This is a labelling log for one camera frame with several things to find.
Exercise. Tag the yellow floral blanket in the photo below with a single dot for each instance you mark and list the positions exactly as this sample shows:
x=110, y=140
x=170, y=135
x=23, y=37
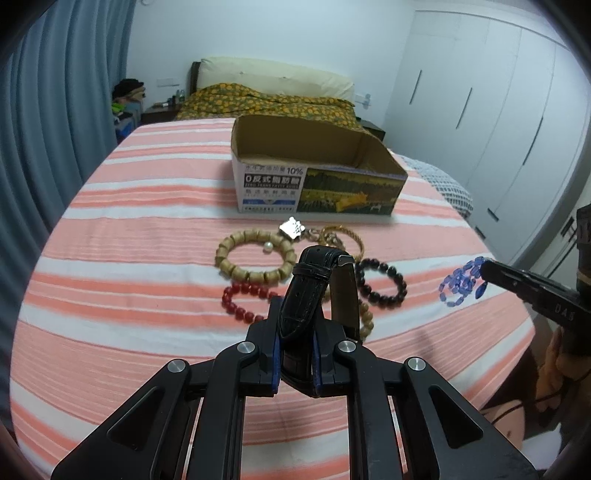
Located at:
x=258, y=104

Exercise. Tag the bottles on nightstand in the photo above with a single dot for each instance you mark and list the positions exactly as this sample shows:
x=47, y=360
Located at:
x=179, y=97

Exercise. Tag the dark wooden headboard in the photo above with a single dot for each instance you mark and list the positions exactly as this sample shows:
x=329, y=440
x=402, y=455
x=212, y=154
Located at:
x=195, y=76

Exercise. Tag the pink striped blanket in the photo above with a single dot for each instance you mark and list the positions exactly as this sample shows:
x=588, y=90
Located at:
x=138, y=258

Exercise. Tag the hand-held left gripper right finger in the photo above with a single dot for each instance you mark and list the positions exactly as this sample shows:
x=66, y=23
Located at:
x=316, y=364

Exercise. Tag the white wardrobe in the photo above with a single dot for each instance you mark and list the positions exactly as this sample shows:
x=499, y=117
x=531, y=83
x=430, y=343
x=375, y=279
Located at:
x=498, y=115

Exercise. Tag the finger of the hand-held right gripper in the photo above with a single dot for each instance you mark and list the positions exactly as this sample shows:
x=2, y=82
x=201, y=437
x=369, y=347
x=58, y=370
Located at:
x=517, y=279

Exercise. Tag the grey checked blanket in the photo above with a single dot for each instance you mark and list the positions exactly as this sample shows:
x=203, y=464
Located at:
x=443, y=182

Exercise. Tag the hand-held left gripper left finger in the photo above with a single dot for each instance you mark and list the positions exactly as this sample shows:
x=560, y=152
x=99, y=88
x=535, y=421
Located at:
x=275, y=360

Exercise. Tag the cream pillow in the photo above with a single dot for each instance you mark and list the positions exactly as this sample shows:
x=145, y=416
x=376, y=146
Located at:
x=277, y=78

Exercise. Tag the dark wooden nightstand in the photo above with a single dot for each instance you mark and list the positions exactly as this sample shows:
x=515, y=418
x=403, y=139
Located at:
x=159, y=114
x=373, y=129

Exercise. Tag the person's right hand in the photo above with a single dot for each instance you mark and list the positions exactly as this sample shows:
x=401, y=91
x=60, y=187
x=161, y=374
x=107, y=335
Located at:
x=556, y=367

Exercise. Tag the blue-grey curtain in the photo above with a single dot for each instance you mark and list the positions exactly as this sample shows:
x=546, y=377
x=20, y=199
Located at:
x=60, y=115

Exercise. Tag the white wall switch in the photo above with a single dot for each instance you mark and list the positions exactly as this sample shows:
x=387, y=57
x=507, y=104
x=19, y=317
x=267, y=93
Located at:
x=364, y=100

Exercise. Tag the cardboard box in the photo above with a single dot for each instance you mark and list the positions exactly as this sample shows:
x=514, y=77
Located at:
x=272, y=184

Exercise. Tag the pile of clothes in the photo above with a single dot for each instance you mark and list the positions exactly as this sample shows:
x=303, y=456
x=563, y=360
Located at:
x=127, y=101

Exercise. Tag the white wall socket plate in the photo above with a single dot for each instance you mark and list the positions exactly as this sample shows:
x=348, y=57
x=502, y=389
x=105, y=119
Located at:
x=167, y=83

